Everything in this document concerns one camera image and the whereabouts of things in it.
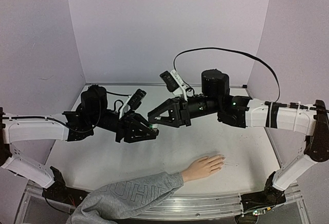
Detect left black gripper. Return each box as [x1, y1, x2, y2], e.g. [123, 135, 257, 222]
[90, 110, 159, 144]

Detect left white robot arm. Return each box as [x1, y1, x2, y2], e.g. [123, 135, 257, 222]
[1, 85, 159, 202]

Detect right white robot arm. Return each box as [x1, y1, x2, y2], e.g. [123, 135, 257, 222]
[148, 69, 328, 192]

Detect person's bare hand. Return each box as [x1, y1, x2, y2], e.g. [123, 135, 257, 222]
[181, 155, 225, 183]

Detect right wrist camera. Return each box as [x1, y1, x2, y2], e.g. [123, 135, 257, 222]
[160, 70, 191, 101]

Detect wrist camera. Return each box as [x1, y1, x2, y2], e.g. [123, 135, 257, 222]
[118, 89, 147, 119]
[160, 70, 191, 101]

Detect black left camera cable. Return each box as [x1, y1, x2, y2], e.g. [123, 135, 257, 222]
[105, 91, 131, 111]

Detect black camera cable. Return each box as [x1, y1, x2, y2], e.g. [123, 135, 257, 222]
[173, 47, 281, 103]
[105, 91, 131, 111]

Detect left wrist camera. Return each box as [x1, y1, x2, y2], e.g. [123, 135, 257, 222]
[118, 89, 147, 119]

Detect black right camera cable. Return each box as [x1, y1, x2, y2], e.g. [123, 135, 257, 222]
[173, 47, 281, 103]

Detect aluminium front rail base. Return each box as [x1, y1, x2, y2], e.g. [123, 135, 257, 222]
[14, 182, 310, 223]

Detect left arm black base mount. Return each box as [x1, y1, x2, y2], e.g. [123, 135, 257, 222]
[43, 166, 89, 207]

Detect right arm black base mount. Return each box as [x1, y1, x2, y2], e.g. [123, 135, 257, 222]
[241, 172, 286, 214]

